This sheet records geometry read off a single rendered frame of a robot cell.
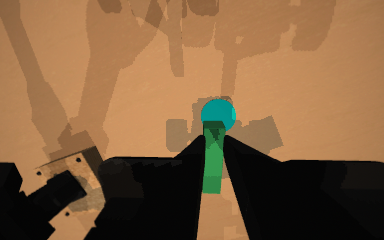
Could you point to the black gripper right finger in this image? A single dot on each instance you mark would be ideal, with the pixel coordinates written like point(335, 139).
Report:
point(268, 190)

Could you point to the cyan circle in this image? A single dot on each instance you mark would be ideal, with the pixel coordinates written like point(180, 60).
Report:
point(219, 110)

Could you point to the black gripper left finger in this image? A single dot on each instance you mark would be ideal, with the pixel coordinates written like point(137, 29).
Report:
point(179, 177)

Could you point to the green rectangular post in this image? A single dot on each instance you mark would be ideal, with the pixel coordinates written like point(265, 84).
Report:
point(214, 132)

